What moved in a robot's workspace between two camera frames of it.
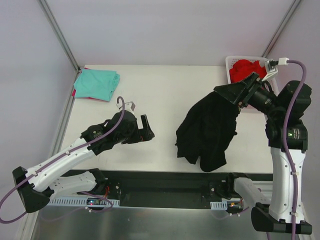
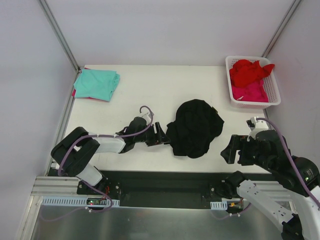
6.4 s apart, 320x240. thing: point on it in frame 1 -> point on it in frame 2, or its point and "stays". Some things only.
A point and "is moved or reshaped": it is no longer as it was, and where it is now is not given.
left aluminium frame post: x=60 y=34 stays
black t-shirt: x=207 y=130 is moved or reshaped
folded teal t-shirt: x=98 y=84 stays
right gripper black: x=245 y=92 -> x=240 y=152
